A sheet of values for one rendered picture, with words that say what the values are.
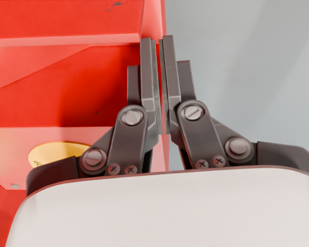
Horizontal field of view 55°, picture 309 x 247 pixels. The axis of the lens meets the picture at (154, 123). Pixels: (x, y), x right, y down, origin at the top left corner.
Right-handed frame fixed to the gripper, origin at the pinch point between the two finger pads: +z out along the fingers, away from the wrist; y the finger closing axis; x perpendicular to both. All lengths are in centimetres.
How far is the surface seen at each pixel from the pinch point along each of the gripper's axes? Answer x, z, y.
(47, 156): -8.2, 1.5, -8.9
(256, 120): -114, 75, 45
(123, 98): -4.6, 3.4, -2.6
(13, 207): -42, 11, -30
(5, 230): -42, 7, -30
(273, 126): -120, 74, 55
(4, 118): -4.6, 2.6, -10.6
